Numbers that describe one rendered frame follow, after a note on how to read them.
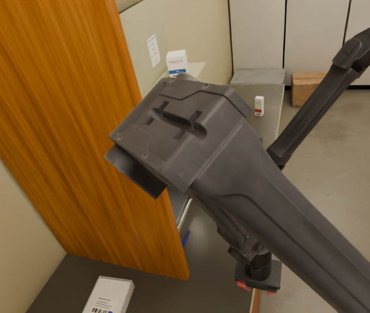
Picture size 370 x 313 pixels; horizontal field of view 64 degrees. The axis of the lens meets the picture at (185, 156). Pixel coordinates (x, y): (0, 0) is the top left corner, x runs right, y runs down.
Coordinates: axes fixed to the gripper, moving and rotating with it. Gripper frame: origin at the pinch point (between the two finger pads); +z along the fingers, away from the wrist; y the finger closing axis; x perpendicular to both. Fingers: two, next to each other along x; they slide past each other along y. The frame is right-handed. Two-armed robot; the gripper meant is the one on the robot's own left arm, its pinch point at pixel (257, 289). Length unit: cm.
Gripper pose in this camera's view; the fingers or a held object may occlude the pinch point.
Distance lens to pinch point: 82.8
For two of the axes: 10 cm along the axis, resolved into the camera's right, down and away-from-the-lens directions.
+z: 1.5, 7.8, 6.1
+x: -3.0, 6.2, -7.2
